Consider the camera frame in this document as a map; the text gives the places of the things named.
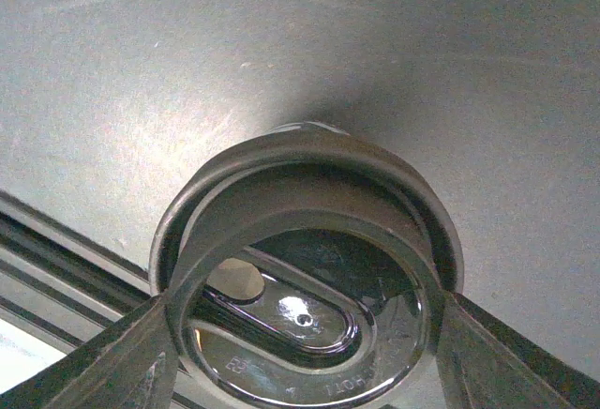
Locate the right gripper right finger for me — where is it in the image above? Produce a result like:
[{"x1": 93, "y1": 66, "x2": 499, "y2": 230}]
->
[{"x1": 437, "y1": 292, "x2": 599, "y2": 408}]

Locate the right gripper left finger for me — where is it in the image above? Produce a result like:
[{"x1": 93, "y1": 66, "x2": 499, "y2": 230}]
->
[{"x1": 1, "y1": 296, "x2": 178, "y2": 408}]

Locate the black lid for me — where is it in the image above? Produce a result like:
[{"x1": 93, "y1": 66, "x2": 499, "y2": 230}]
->
[{"x1": 149, "y1": 122, "x2": 464, "y2": 408}]

